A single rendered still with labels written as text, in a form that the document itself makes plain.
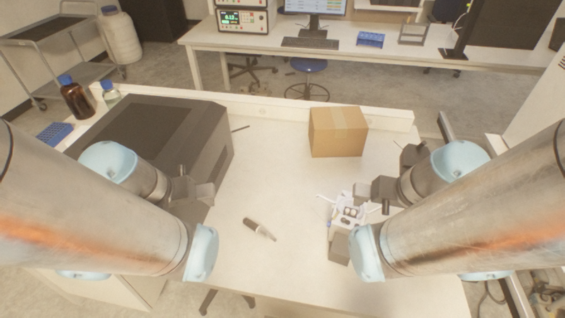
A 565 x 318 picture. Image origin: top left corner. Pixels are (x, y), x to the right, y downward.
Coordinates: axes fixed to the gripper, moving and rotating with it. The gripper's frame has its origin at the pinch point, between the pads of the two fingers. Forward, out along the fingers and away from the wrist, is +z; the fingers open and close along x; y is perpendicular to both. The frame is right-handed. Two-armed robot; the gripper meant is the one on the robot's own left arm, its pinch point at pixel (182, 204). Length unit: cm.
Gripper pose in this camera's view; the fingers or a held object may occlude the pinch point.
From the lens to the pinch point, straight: 73.9
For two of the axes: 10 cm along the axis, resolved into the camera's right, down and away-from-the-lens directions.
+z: 0.7, 4.1, 9.1
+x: -9.8, 1.9, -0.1
